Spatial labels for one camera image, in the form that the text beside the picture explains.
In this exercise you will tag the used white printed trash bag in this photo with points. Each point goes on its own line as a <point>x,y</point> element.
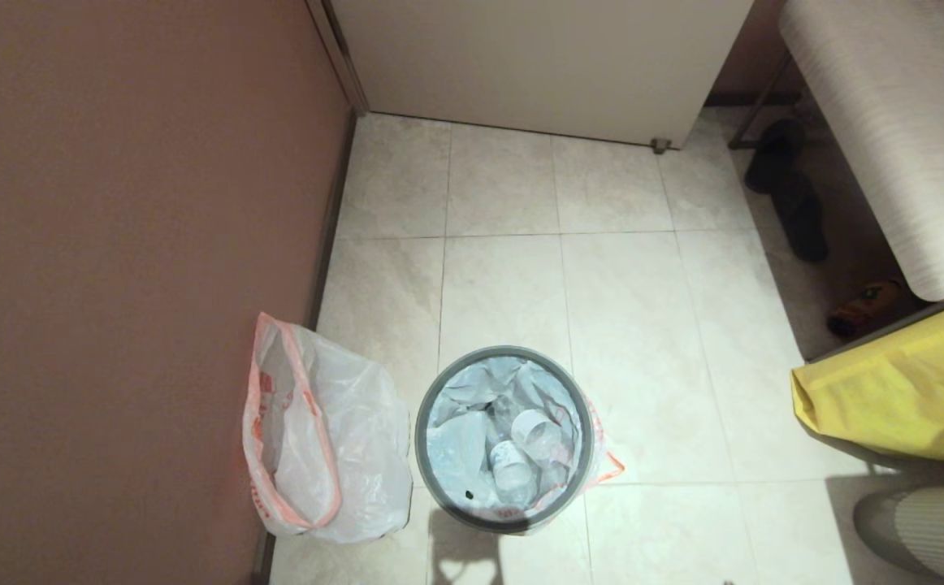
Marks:
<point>460,455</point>

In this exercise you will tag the white plastic bag orange trim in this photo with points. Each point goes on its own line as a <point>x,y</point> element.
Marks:
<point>358,439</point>

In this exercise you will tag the yellow fabric bag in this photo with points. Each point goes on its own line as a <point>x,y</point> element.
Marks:
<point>911,390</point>

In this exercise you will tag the white door panel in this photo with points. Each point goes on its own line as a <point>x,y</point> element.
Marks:
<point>537,65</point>

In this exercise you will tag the small metal door stopper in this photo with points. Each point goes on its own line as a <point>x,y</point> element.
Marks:
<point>661,146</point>

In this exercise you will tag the black slipper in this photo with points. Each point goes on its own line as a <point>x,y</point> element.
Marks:
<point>774,154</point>
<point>803,223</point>

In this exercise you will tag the dark metal bench leg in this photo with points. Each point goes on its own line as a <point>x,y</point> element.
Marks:
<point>756,106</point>

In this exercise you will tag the orange brown shoe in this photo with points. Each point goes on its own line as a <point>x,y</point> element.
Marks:
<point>866,310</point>

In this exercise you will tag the wood grain bench top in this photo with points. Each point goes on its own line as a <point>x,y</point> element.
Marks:
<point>886,122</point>

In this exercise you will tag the grey ribbed cylinder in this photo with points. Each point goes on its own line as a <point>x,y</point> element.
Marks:
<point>935,532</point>

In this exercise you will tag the grey door frame strip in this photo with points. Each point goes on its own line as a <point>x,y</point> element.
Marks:
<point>342,57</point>

